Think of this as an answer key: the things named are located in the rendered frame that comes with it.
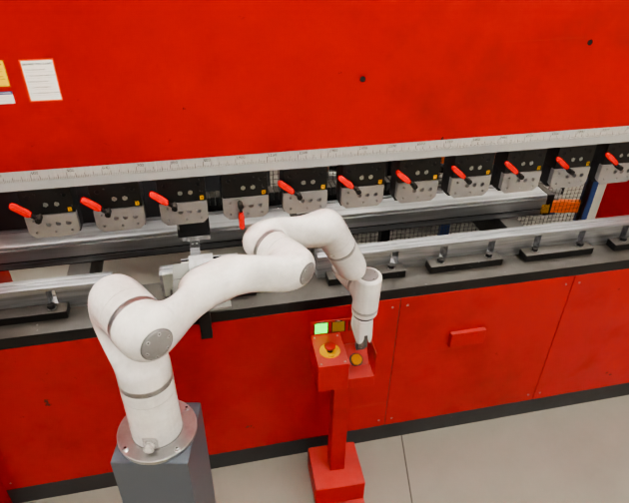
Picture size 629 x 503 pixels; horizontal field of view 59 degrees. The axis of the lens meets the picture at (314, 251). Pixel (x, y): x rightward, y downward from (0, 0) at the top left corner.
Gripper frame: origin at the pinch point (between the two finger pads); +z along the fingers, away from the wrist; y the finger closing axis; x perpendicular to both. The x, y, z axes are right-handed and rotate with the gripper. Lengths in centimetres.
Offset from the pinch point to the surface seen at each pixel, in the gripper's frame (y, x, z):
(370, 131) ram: -35, 7, -61
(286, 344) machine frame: -16.5, -23.4, 15.0
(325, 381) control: 6.4, -12.8, 9.7
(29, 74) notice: -34, -89, -84
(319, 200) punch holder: -33, -9, -38
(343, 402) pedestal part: 3.0, -4.6, 28.1
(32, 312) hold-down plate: -23, -108, -8
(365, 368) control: 2.7, 2.2, 10.3
